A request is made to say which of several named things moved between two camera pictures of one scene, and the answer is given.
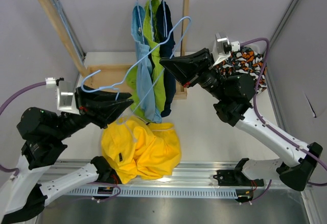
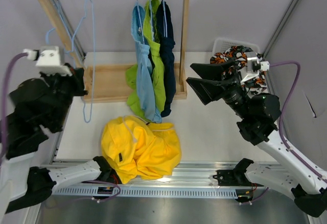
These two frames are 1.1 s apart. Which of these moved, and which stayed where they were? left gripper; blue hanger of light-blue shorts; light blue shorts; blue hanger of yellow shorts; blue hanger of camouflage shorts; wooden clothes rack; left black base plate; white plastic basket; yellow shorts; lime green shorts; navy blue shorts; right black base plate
Moved: blue hanger of yellow shorts; blue hanger of camouflage shorts; left gripper; white plastic basket
Stayed: light blue shorts; left black base plate; navy blue shorts; lime green shorts; blue hanger of light-blue shorts; wooden clothes rack; right black base plate; yellow shorts
